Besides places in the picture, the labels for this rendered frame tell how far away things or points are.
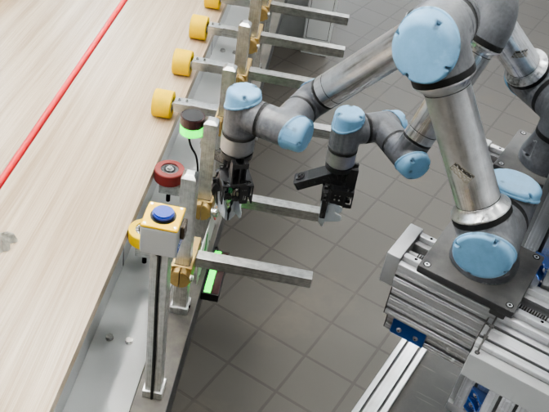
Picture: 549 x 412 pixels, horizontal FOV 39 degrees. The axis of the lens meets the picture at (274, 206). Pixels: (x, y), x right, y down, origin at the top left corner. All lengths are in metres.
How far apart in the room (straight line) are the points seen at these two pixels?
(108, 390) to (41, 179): 0.55
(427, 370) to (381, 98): 2.07
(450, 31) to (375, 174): 2.44
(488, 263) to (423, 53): 0.43
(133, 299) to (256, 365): 0.80
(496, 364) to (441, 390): 0.91
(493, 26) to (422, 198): 2.01
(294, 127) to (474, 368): 0.63
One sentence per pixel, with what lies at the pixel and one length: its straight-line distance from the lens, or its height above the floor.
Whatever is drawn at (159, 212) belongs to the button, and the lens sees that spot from 1.43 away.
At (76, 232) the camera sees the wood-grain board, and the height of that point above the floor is 0.90.
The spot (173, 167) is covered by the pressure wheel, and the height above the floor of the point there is 0.90.
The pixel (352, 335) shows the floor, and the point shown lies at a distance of 2.95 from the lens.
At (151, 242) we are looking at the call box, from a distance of 1.44.
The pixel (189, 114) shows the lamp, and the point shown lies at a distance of 1.91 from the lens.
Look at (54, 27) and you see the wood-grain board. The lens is 2.73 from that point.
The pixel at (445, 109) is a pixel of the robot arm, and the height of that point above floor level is 1.46.
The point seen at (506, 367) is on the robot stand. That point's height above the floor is 0.95.
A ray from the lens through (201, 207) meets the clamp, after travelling 2.03.
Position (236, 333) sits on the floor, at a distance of 2.87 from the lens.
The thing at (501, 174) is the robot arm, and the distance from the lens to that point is 1.66.
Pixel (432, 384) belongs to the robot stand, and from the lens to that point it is 2.62.
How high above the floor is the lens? 2.16
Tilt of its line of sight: 39 degrees down
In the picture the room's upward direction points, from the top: 10 degrees clockwise
